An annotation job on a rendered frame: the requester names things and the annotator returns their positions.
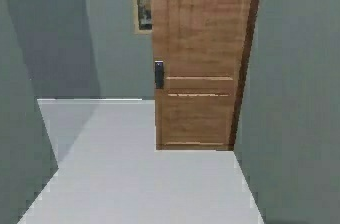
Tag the framed wall picture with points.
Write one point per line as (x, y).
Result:
(143, 15)

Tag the brown wooden room door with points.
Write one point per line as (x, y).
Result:
(198, 50)

